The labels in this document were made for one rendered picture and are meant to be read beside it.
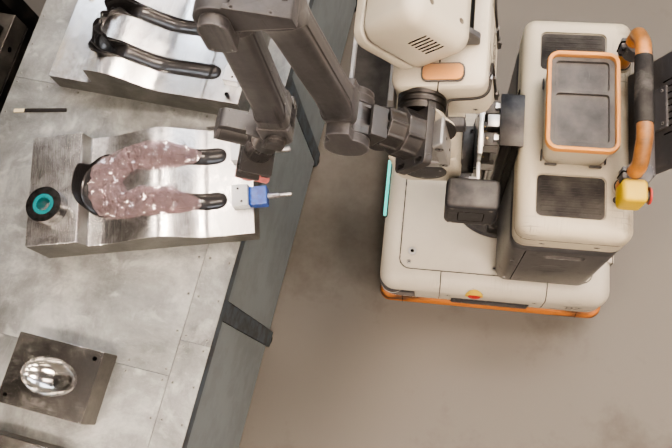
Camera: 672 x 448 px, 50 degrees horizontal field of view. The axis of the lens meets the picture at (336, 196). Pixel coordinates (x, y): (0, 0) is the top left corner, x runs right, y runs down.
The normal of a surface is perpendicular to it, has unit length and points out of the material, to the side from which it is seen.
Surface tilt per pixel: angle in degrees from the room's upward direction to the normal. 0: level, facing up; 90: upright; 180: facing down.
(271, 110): 84
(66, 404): 0
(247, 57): 90
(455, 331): 0
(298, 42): 92
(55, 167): 0
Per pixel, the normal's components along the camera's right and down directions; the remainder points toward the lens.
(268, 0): 0.11, -0.29
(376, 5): -0.75, -0.28
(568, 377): -0.11, -0.31
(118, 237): -0.36, -0.28
